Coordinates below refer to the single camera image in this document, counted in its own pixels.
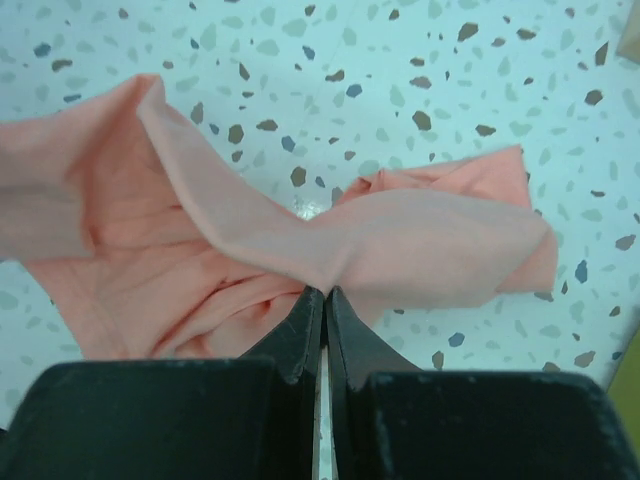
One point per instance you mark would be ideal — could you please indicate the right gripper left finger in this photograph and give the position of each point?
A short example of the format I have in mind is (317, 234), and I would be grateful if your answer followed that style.
(252, 417)

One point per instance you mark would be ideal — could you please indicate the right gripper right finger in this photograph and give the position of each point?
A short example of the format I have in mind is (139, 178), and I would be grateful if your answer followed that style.
(393, 420)

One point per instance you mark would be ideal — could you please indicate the wooden compartment tray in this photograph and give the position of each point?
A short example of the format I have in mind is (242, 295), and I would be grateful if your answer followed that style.
(629, 44)

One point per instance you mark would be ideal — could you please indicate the salmon pink t-shirt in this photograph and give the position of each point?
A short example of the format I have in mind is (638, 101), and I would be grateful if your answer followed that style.
(150, 245)

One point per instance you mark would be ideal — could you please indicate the olive green t-shirt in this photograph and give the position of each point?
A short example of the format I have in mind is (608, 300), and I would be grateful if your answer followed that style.
(624, 389)

